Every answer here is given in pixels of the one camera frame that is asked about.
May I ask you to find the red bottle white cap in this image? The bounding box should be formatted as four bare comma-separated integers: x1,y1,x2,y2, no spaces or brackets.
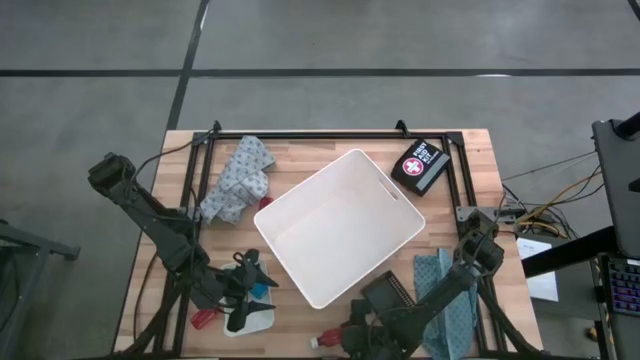
190,307,222,331
309,326,355,351

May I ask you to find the grey metal stand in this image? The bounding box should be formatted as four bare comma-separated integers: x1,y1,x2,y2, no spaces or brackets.
0,218,82,351

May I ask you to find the black computer keyboard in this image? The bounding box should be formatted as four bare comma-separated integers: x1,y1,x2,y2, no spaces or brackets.
598,253,640,318

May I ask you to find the black aluminium table frame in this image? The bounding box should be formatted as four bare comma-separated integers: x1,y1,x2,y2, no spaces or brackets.
113,119,546,360

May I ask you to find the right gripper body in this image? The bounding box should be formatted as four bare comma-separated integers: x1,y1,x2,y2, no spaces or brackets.
342,298,386,359

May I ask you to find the tangled cable bundle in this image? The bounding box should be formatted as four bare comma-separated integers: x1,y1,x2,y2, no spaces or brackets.
499,149,606,240

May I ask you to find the black monitor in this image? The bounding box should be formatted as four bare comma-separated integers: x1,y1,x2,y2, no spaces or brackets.
591,110,640,260

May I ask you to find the small white plastic bin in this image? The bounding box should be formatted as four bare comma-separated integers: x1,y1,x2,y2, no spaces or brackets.
218,259,276,338

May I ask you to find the grey metal mounting plate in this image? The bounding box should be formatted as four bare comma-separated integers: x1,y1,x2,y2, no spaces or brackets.
455,204,527,224

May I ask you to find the white paper sheet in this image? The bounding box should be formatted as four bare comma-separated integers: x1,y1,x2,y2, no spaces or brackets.
515,236,560,303

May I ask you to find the brown cable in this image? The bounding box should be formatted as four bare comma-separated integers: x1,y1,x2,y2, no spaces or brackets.
131,249,159,344

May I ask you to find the large white woven basket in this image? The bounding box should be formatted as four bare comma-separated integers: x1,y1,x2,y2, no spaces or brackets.
252,147,427,311

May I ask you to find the blue patterned cloth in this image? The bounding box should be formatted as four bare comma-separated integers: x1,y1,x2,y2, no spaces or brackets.
412,247,480,360

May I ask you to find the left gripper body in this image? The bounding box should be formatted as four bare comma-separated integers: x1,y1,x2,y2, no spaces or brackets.
214,248,261,334

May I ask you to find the black first aid kit pouch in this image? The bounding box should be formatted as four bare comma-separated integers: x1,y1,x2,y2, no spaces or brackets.
390,138,452,198

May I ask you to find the grey patterned cloth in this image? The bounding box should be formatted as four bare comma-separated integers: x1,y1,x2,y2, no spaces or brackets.
199,134,277,226

